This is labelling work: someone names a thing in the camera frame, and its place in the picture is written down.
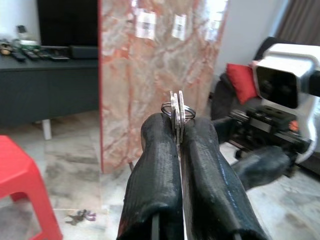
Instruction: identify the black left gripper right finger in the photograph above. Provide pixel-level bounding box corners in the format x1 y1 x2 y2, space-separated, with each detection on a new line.
181 116 270 240

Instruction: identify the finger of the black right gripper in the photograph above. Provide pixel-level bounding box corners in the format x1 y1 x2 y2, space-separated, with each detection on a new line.
211 117 235 145
234 146 292 191

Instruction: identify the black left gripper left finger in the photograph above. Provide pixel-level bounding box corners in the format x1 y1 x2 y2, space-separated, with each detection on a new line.
117 113 185 240

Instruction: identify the silver key bunch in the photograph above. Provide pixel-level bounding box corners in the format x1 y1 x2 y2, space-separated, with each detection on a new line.
161 90 195 146

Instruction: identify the black armchair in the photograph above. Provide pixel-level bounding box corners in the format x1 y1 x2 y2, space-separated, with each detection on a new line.
209 36 278 121

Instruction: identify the red cushion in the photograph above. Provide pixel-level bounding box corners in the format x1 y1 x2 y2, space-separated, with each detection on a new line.
226 63 260 105

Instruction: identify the dark old key bunch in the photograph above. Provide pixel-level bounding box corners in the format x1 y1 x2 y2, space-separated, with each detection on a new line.
65 209 97 226

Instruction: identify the pink marble panel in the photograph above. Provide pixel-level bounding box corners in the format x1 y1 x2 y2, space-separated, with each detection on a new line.
97 0 230 175

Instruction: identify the brown curtain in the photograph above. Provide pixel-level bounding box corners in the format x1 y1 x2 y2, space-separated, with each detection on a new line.
273 0 320 47

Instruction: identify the dark television cabinet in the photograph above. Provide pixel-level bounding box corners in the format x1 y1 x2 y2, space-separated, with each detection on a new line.
0 58 101 141

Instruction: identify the red plastic stool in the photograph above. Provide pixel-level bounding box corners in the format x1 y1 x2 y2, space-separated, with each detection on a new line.
0 134 63 240

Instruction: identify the black soundbar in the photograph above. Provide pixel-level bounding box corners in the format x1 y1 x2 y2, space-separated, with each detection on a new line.
68 44 99 60

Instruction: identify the black television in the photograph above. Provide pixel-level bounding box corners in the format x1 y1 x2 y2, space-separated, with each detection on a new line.
36 0 99 47

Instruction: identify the green white packet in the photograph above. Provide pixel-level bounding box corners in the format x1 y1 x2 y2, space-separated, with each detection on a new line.
18 38 41 50

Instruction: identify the small brown figurine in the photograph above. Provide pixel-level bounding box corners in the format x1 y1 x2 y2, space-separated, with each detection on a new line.
0 39 13 56

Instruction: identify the small white bottle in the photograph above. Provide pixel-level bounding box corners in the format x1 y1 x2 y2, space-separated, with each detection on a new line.
16 24 28 41

